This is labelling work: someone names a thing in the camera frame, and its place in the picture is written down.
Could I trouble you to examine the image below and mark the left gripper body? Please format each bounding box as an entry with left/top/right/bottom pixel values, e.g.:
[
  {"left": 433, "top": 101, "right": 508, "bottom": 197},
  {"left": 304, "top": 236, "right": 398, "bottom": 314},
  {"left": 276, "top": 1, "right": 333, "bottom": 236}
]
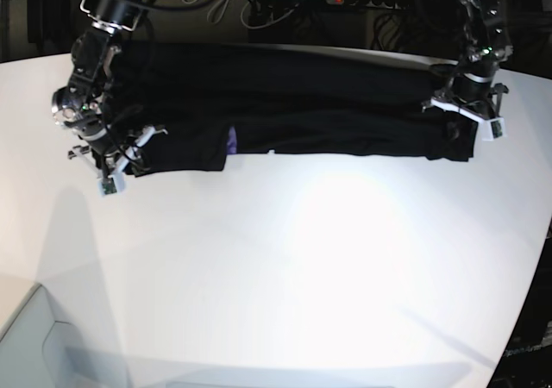
[{"left": 422, "top": 81, "right": 507, "bottom": 123}]

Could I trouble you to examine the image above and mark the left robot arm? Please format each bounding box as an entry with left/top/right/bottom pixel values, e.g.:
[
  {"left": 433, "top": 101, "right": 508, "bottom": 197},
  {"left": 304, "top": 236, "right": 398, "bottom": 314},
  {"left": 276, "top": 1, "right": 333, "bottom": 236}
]
[{"left": 415, "top": 0, "right": 513, "bottom": 128}]

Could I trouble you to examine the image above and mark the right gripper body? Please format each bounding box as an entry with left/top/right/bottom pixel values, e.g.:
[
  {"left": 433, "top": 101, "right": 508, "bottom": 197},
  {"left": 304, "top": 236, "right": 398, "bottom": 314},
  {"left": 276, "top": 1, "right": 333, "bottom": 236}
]
[{"left": 67, "top": 125, "right": 168, "bottom": 179}]

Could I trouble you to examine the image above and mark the black t-shirt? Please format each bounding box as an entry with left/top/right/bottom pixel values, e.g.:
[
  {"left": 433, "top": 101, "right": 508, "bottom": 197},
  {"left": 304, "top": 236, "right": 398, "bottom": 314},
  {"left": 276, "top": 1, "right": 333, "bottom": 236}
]
[{"left": 104, "top": 43, "right": 477, "bottom": 173}]

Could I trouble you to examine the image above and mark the white cable on floor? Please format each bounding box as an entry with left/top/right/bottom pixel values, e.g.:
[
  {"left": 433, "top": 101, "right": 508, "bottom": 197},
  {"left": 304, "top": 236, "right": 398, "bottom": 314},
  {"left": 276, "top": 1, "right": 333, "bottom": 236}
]
[{"left": 180, "top": 0, "right": 260, "bottom": 29}]

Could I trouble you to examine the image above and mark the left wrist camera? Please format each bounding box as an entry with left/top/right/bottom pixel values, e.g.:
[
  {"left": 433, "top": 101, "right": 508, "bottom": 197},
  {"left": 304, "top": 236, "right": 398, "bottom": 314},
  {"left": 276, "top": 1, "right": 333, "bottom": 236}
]
[{"left": 478, "top": 117, "right": 506, "bottom": 141}]

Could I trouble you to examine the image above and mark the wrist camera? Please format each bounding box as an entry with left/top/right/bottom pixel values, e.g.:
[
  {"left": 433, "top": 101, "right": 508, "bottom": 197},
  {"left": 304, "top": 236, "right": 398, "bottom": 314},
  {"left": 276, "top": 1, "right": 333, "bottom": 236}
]
[
  {"left": 478, "top": 117, "right": 506, "bottom": 141},
  {"left": 98, "top": 173, "right": 126, "bottom": 197}
]

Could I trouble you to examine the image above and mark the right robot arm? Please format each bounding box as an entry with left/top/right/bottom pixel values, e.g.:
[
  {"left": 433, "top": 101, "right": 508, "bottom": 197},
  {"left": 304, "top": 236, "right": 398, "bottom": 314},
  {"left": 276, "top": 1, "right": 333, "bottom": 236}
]
[{"left": 52, "top": 0, "right": 156, "bottom": 180}]

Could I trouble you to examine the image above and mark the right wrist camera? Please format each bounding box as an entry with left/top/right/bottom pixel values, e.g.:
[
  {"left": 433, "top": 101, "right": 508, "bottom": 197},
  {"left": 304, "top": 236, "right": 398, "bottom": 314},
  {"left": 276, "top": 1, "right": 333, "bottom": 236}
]
[{"left": 98, "top": 173, "right": 126, "bottom": 197}]

